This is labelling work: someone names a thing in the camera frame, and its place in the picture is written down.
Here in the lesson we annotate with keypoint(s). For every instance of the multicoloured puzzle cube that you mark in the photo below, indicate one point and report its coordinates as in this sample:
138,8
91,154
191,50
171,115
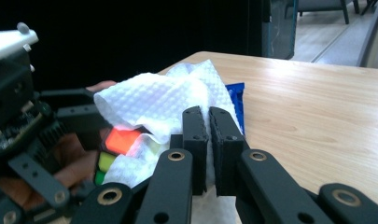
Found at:
123,140

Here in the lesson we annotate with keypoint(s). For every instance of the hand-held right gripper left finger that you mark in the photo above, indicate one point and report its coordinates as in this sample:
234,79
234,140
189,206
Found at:
194,137

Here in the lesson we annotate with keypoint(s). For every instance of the grey chair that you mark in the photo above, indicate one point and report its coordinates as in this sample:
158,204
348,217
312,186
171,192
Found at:
320,7

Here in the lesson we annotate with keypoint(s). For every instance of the blue wet wipes packet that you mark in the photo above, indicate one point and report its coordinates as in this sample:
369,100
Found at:
238,105

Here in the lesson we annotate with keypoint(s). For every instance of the black cabinet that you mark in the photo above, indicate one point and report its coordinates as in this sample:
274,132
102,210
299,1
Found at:
277,28

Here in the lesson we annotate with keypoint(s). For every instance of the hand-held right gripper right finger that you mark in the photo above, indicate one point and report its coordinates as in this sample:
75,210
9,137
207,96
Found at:
225,146

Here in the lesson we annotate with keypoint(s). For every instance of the white wet wipe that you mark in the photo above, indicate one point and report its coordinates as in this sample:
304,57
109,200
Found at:
165,96

